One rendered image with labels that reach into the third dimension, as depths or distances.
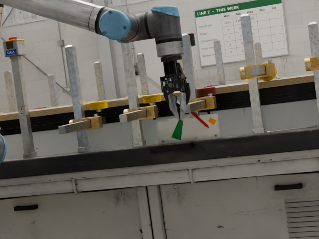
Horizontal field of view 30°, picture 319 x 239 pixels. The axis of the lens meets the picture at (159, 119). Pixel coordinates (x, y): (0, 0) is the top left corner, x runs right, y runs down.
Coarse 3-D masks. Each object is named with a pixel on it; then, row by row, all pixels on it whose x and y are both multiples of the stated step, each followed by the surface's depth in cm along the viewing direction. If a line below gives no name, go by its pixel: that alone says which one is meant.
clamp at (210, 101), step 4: (212, 96) 237; (192, 100) 239; (196, 100) 239; (200, 100) 238; (208, 100) 237; (212, 100) 237; (208, 104) 237; (212, 104) 237; (204, 108) 238; (208, 108) 238; (212, 108) 237
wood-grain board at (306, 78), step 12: (228, 84) 320; (240, 84) 254; (264, 84) 251; (276, 84) 250; (288, 84) 248; (48, 108) 312; (60, 108) 276; (72, 108) 275; (84, 108) 273; (0, 120) 285
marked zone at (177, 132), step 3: (180, 120) 241; (177, 123) 241; (180, 123) 241; (177, 126) 242; (180, 126) 241; (177, 129) 242; (180, 129) 241; (174, 132) 242; (177, 132) 242; (180, 132) 241; (174, 135) 242; (177, 135) 242; (180, 135) 242; (177, 138) 242; (180, 138) 242
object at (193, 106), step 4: (204, 100) 236; (188, 104) 210; (192, 104) 214; (196, 104) 220; (200, 104) 228; (204, 104) 235; (188, 108) 210; (192, 108) 213; (196, 108) 220; (200, 108) 227; (188, 112) 210
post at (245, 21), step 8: (248, 16) 231; (248, 24) 231; (248, 32) 232; (248, 40) 232; (248, 48) 232; (248, 56) 233; (248, 64) 233; (248, 80) 233; (256, 80) 232; (256, 88) 233; (256, 96) 233; (256, 104) 233; (256, 112) 234; (256, 120) 234; (256, 128) 234
